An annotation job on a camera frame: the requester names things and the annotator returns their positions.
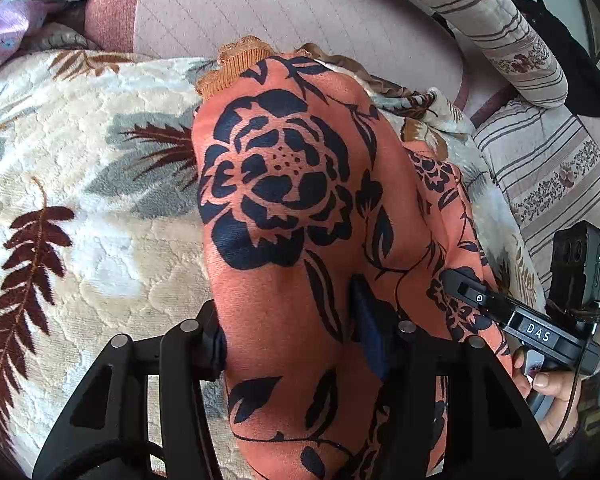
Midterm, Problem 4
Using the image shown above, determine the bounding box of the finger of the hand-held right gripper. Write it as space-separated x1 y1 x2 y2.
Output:
442 269 513 326

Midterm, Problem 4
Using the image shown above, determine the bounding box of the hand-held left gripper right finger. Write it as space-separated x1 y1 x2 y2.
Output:
350 274 561 480

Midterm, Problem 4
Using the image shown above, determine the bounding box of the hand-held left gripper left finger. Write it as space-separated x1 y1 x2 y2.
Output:
32 300 228 480

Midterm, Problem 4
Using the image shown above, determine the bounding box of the orange floral garment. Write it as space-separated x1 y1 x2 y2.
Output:
191 35 511 480

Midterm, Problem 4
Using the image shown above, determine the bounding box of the person's right forearm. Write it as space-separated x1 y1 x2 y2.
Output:
547 422 588 468

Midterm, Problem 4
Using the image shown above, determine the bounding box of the person's right hand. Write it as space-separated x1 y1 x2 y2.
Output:
511 346 581 443

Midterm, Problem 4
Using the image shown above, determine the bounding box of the striped floral quilt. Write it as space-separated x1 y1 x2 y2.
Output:
330 0 600 376

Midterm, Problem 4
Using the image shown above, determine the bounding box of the cream floral blanket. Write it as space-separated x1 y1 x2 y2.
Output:
0 30 531 480

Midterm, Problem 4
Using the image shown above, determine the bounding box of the black cloth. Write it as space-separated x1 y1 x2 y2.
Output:
497 0 600 118

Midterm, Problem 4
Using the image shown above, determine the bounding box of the reddish pink cloth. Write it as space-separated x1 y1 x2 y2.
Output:
82 0 148 56

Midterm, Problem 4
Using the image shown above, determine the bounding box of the purple floral cloth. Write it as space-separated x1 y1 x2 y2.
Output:
0 0 61 78

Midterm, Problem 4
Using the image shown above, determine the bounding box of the black cable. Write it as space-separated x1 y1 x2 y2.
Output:
552 300 600 441

